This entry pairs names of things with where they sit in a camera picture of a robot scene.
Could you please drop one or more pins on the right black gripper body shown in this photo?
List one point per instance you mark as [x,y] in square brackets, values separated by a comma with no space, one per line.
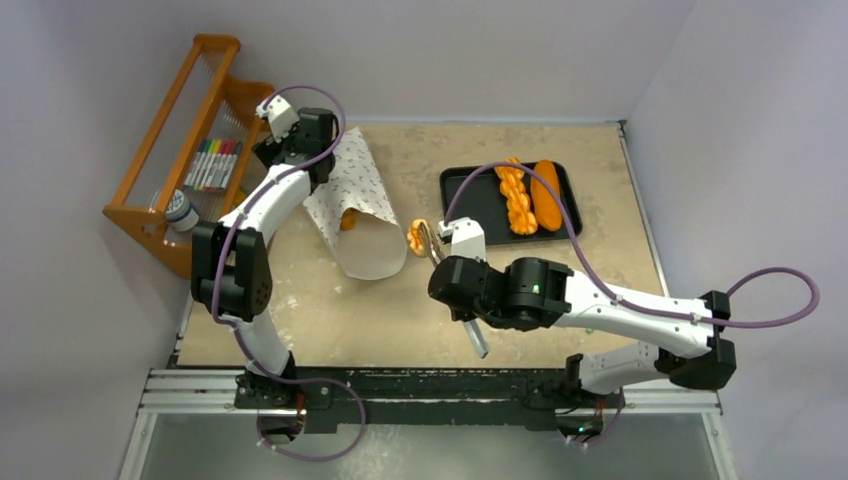
[448,285]

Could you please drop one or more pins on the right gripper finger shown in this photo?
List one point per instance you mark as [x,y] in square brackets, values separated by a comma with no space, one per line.
[430,243]
[476,338]

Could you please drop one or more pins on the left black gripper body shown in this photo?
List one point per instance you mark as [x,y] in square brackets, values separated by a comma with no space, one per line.
[269,150]

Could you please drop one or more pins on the round fake bread bun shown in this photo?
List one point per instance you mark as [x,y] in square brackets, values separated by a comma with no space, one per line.
[416,239]

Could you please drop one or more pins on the white patterned paper bag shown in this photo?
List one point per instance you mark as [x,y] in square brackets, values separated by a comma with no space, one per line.
[376,248]

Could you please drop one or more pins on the small orange fake bread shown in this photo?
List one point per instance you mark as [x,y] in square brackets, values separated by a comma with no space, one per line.
[348,219]

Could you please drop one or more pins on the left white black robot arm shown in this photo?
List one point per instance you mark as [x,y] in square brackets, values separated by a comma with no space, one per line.
[230,270]

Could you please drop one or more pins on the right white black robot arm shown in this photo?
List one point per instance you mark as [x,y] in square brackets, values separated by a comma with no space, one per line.
[671,337]

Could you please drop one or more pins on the black plastic tray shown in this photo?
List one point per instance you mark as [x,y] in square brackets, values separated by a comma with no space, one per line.
[483,202]

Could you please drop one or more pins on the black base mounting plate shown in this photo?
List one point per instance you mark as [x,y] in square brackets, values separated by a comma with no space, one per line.
[545,399]

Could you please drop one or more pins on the set of coloured markers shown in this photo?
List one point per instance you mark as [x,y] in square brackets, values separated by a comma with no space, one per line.
[212,166]

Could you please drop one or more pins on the orange wooden shelf rack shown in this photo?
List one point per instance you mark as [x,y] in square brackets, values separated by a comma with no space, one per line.
[205,100]

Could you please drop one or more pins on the white blue tape roll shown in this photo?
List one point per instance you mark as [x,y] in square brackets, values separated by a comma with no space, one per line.
[180,214]

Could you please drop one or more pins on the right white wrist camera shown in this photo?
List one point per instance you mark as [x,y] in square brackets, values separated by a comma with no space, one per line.
[464,237]

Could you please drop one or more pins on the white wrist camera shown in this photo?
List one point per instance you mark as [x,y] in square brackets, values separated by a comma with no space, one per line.
[279,114]
[464,237]

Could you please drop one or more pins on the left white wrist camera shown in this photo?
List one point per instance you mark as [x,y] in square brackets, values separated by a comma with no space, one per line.
[279,114]

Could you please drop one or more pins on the aluminium rail frame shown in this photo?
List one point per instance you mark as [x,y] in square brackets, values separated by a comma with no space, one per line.
[189,428]

